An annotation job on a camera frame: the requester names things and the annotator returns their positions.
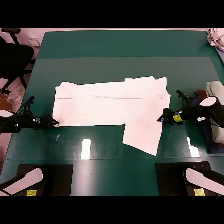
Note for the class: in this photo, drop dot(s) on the orange garment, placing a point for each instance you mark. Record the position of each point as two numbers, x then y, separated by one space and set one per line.
200 92

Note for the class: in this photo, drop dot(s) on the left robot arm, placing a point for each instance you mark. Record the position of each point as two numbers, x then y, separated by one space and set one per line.
16 121

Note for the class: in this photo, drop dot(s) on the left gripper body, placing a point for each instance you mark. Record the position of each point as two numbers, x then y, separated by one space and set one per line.
49 121

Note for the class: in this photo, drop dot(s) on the white shirt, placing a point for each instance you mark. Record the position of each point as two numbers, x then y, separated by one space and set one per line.
110 103

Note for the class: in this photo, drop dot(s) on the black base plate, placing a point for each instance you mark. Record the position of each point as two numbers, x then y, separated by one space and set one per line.
170 180
58 180

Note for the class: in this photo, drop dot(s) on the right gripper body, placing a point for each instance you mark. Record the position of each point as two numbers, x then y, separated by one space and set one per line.
170 116

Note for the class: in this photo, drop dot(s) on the heap of clothes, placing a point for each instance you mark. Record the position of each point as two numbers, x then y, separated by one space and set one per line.
216 36

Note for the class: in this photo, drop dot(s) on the black office chair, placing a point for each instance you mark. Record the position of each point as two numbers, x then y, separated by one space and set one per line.
13 58

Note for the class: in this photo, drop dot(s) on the cream garment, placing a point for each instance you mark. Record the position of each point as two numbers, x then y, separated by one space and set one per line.
216 88

